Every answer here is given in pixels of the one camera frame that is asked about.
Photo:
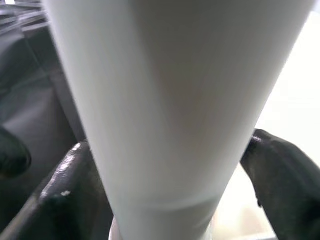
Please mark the white plastic table leg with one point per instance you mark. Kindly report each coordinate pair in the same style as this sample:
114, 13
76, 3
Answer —
162, 100

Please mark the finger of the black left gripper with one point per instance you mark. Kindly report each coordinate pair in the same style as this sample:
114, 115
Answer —
12, 155

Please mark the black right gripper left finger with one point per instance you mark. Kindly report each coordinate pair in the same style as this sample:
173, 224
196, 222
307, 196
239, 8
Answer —
65, 200

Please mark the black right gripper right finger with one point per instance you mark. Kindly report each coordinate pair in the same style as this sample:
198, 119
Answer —
287, 180

